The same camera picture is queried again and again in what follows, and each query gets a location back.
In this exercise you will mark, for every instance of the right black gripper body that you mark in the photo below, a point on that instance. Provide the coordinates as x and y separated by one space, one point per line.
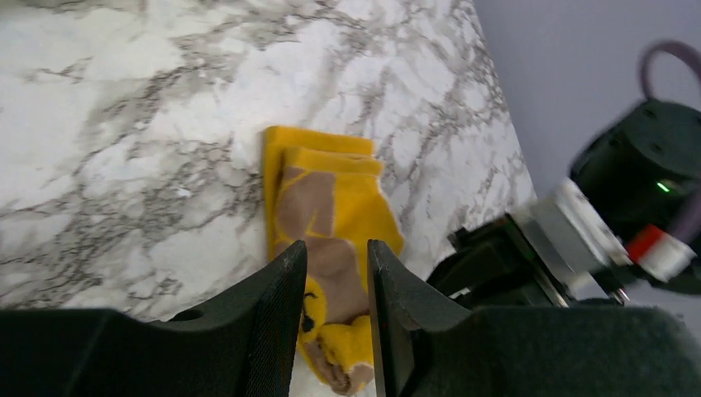
645 170

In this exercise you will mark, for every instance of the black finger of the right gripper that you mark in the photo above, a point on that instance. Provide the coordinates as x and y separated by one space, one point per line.
494 264

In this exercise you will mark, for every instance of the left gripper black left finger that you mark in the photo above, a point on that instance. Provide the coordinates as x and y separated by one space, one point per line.
240 342

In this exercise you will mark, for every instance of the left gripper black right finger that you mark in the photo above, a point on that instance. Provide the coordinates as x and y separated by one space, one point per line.
425 344

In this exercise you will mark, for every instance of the yellow towel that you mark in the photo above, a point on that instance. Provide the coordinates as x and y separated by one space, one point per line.
323 189

